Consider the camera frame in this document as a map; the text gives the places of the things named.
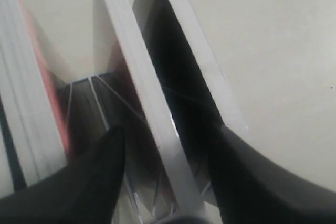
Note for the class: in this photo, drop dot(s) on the dark spine thin book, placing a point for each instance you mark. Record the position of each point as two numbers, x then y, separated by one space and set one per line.
120 44

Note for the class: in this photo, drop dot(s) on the white wire book rack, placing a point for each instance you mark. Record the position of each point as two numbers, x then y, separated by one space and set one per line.
129 133

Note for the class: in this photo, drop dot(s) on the red spine book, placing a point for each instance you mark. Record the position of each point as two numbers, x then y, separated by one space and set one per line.
28 95

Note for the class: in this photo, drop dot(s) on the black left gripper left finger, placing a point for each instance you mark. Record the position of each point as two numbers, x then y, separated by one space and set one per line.
85 191

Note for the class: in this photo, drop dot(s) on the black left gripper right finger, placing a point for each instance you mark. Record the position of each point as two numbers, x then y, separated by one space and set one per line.
250 188

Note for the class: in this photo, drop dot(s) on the black cover book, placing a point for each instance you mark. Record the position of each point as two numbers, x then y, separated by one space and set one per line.
207 116

